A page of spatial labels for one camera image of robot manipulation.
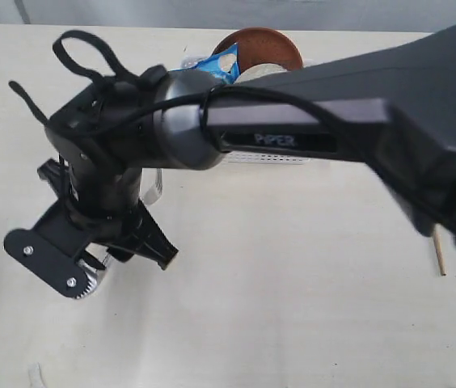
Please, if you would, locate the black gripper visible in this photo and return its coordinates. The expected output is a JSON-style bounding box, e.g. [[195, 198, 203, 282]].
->
[[44, 78, 179, 270]]

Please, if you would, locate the silver fork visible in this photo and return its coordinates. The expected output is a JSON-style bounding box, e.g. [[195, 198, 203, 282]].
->
[[141, 168, 163, 206]]

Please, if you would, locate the wooden chopstick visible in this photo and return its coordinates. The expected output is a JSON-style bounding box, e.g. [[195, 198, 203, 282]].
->
[[432, 226, 446, 276]]

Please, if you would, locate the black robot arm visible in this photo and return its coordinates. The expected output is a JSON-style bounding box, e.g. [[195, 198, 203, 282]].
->
[[39, 25, 456, 266]]

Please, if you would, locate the white perforated plastic basket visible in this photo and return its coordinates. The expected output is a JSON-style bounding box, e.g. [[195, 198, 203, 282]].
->
[[181, 56, 308, 165]]

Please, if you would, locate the tape piece on table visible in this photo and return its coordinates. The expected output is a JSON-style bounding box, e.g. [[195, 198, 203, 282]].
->
[[27, 363, 46, 388]]

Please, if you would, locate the blue chips bag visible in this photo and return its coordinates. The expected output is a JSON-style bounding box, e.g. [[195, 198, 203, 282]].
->
[[169, 43, 240, 89]]

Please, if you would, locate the grey ceramic bowl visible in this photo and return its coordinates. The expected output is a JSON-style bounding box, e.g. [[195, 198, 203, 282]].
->
[[235, 63, 287, 83]]

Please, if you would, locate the brown round plate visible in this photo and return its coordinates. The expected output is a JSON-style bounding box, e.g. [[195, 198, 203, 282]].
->
[[213, 27, 303, 73]]

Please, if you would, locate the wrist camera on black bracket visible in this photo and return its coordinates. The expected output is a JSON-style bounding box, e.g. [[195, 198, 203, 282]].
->
[[3, 159, 116, 301]]

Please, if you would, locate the black cable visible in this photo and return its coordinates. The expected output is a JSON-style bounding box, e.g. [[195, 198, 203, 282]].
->
[[7, 30, 456, 243]]

